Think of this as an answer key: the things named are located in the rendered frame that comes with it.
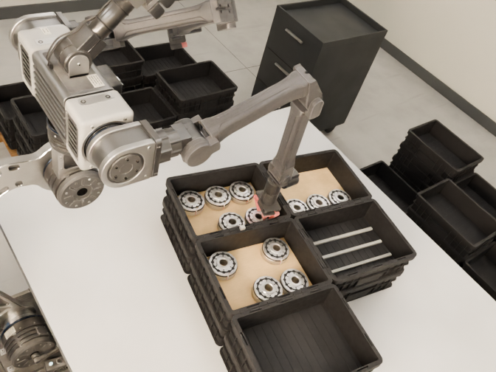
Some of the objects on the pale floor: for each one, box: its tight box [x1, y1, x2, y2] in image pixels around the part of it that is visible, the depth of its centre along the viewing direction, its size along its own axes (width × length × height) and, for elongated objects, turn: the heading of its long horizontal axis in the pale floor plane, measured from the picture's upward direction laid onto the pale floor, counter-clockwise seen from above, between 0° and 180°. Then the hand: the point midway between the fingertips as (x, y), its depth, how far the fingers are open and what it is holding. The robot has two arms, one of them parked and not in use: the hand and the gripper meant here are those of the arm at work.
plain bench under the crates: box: [0, 106, 496, 372], centre depth 222 cm, size 160×160×70 cm
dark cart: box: [251, 0, 388, 133], centre depth 352 cm, size 62×45×90 cm
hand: (262, 215), depth 193 cm, fingers open, 6 cm apart
